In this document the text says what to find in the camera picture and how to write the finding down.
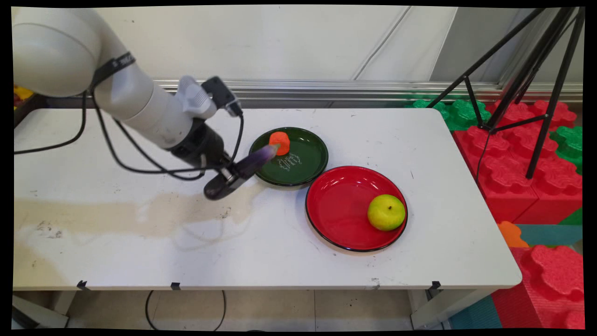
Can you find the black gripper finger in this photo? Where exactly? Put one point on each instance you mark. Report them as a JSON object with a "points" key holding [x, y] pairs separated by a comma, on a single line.
{"points": [[227, 163], [235, 176]]}

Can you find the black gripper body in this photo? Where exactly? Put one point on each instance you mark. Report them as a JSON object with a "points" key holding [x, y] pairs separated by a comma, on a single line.
{"points": [[200, 147]]}

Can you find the purple toy eggplant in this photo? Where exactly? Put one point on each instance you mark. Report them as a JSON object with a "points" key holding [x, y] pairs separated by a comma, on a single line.
{"points": [[254, 159]]}

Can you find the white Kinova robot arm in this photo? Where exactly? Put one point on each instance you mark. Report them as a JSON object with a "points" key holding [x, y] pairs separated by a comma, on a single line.
{"points": [[93, 70]]}

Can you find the orange carrot piece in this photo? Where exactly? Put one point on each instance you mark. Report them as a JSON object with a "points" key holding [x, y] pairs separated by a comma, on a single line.
{"points": [[281, 140]]}

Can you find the dark green plate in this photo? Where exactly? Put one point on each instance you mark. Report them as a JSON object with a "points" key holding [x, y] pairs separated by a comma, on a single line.
{"points": [[303, 161]]}

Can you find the red plate with black rim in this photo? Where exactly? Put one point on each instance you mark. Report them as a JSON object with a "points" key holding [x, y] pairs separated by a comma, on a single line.
{"points": [[340, 207]]}

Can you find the yellow-green toy apple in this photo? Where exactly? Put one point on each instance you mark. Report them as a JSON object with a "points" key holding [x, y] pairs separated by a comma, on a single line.
{"points": [[386, 212]]}

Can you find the dark brown wicker basket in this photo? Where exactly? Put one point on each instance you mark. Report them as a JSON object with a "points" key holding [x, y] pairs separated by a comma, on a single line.
{"points": [[28, 105]]}

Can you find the yellow toy in basket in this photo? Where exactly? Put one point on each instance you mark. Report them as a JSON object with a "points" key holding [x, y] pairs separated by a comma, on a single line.
{"points": [[21, 93]]}

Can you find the white table leg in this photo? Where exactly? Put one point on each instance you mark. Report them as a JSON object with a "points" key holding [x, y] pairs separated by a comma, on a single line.
{"points": [[42, 312], [443, 308]]}

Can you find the large red foam block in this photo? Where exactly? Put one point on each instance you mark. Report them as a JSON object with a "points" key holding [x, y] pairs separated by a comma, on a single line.
{"points": [[508, 168]]}

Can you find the orange foam block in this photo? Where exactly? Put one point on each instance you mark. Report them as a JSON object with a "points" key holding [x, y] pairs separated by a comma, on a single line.
{"points": [[511, 234]]}

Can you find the black tripod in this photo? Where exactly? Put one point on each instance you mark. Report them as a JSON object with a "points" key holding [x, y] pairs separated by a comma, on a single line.
{"points": [[536, 70]]}

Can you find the teal foam mat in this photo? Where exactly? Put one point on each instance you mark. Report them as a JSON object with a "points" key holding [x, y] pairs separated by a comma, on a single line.
{"points": [[552, 234]]}

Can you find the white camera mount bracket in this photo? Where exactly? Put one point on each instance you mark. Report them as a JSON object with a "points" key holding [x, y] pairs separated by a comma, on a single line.
{"points": [[196, 98]]}

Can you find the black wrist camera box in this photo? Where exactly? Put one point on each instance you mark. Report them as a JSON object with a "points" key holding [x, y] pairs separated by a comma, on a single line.
{"points": [[222, 95]]}

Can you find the aluminium wall rail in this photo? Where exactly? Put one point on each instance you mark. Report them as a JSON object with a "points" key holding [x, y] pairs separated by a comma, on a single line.
{"points": [[373, 88]]}

